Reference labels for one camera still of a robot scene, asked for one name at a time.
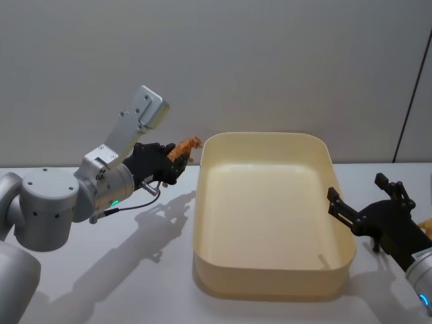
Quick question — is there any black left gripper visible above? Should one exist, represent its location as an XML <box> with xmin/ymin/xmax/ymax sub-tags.
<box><xmin>122</xmin><ymin>141</ymin><xmax>188</xmax><ymax>190</ymax></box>

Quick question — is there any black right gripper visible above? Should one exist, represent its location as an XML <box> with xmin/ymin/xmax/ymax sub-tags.
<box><xmin>326</xmin><ymin>172</ymin><xmax>432</xmax><ymax>273</ymax></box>

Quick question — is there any orange striped toy tiger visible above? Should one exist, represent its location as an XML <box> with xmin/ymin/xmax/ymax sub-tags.
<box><xmin>167</xmin><ymin>136</ymin><xmax>204</xmax><ymax>163</ymax></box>

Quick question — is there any small orange toy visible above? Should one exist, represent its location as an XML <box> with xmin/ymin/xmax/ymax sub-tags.
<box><xmin>417</xmin><ymin>217</ymin><xmax>432</xmax><ymax>241</ymax></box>

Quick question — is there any cream plastic tub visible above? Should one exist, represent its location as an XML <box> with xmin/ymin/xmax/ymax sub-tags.
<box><xmin>192</xmin><ymin>132</ymin><xmax>358</xmax><ymax>302</ymax></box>

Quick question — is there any white table cloth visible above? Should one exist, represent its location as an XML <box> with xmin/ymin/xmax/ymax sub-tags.
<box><xmin>0</xmin><ymin>163</ymin><xmax>432</xmax><ymax>324</ymax></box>

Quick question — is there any thin dark gripper cable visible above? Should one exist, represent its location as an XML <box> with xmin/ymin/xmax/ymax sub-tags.
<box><xmin>88</xmin><ymin>180</ymin><xmax>162</xmax><ymax>224</ymax></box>

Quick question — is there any thin dark wall post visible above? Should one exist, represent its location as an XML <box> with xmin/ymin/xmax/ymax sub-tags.
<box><xmin>392</xmin><ymin>0</ymin><xmax>430</xmax><ymax>165</ymax></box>

